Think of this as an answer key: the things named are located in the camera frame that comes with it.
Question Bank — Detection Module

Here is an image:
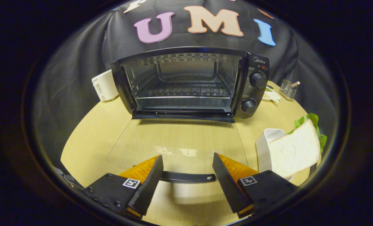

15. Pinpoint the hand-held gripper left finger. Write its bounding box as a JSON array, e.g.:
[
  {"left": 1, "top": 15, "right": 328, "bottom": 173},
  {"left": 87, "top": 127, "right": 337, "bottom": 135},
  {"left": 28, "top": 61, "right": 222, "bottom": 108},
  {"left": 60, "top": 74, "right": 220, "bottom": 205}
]
[{"left": 83, "top": 155, "right": 164, "bottom": 219}]

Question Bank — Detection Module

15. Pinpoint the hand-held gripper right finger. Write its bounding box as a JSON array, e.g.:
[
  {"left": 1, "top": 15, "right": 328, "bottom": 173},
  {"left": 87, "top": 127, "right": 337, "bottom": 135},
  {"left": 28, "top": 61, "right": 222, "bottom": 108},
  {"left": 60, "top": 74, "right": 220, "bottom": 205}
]
[{"left": 212, "top": 153, "right": 298, "bottom": 219}]

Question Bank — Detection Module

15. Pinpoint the bread and lettuce sandwich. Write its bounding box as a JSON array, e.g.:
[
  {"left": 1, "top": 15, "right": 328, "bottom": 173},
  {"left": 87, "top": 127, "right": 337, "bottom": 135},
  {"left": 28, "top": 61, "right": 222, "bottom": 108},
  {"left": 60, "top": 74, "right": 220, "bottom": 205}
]
[{"left": 268, "top": 113, "right": 327, "bottom": 179}]

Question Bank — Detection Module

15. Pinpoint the black toaster oven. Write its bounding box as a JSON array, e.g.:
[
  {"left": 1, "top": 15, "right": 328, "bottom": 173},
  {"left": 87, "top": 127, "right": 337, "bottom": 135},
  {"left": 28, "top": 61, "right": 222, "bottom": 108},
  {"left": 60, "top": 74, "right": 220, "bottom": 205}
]
[{"left": 106, "top": 46, "right": 270, "bottom": 184}]

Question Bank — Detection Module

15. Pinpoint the white pop-up toaster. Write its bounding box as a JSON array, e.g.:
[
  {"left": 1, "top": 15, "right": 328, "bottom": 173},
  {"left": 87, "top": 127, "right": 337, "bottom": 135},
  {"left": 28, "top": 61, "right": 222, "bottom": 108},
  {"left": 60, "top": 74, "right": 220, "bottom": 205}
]
[{"left": 91, "top": 69, "right": 119, "bottom": 101}]

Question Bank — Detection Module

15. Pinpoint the white rectangular dish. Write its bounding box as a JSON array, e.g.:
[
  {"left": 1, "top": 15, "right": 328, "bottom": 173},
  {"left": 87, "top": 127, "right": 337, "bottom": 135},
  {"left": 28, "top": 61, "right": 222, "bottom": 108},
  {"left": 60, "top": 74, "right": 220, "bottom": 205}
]
[{"left": 255, "top": 128, "right": 293, "bottom": 181}]

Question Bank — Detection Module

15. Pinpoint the white divided grain dish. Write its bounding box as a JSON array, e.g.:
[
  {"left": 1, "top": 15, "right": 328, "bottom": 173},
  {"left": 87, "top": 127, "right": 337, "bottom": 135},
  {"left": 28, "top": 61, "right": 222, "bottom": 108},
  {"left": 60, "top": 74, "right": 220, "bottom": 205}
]
[{"left": 262, "top": 86, "right": 282, "bottom": 102}]

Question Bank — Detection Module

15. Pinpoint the clear utensil holder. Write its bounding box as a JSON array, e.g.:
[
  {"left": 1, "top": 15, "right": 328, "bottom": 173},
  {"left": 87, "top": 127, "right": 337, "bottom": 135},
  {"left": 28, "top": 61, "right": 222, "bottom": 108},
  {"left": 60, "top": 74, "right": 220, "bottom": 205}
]
[{"left": 279, "top": 79, "right": 300, "bottom": 101}]

